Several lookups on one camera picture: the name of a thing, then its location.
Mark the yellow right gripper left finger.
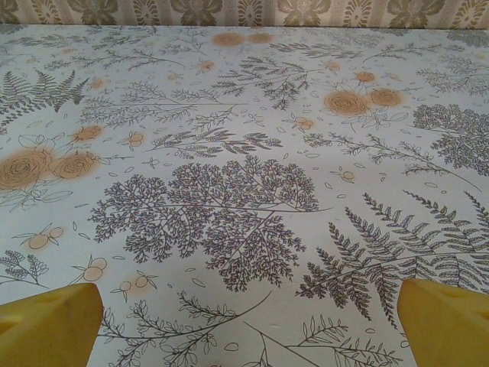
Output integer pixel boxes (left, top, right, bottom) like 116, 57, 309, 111
0, 281, 105, 367

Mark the floral tablecloth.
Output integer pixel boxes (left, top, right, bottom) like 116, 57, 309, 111
0, 23, 489, 367

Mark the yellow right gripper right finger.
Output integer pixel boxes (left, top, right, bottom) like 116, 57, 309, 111
396, 277, 489, 367

